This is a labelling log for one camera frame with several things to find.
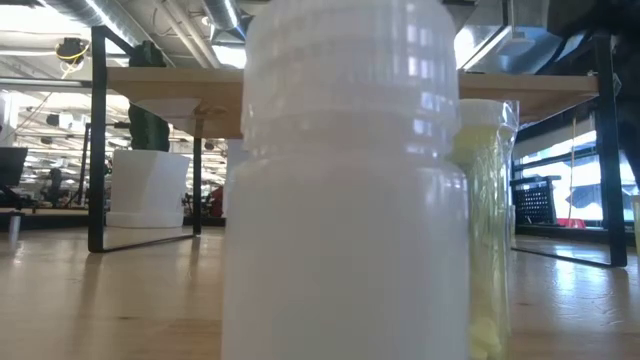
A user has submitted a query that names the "white medicine bottle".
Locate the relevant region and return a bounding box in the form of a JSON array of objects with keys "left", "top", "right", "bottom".
[{"left": 220, "top": 0, "right": 471, "bottom": 360}]

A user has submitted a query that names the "red chair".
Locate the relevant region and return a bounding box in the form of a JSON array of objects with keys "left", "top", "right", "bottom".
[{"left": 206, "top": 185, "right": 225, "bottom": 218}]

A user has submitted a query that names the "white faceted plant pot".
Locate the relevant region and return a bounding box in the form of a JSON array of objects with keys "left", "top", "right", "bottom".
[{"left": 104, "top": 148, "right": 193, "bottom": 230}]

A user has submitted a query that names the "green cactus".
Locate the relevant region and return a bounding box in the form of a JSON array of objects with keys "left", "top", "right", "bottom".
[{"left": 127, "top": 39, "right": 172, "bottom": 153}]

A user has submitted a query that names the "black perforated crate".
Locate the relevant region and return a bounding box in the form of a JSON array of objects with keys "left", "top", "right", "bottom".
[{"left": 509, "top": 174, "right": 562, "bottom": 227}]

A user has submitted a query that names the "person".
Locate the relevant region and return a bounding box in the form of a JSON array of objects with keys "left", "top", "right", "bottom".
[{"left": 45, "top": 167, "right": 67, "bottom": 207}]

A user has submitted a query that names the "black monitor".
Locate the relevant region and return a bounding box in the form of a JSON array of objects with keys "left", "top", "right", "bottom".
[{"left": 0, "top": 147, "right": 29, "bottom": 189}]

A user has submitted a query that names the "grey metal leg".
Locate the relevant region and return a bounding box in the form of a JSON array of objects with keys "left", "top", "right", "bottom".
[{"left": 7, "top": 214, "right": 22, "bottom": 247}]

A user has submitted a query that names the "wooden shelf with black frame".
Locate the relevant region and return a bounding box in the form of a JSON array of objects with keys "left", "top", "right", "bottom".
[{"left": 87, "top": 25, "right": 629, "bottom": 269}]

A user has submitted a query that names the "large rectangular metal duct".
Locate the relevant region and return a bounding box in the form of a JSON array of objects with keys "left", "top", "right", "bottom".
[{"left": 453, "top": 0, "right": 566, "bottom": 72}]

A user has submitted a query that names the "yellow hanging cable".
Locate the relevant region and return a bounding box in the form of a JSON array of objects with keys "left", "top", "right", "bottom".
[{"left": 568, "top": 117, "right": 579, "bottom": 221}]

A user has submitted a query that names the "black hanging cord reel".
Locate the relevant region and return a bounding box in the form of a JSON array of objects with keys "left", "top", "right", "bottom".
[{"left": 54, "top": 37, "right": 92, "bottom": 65}]

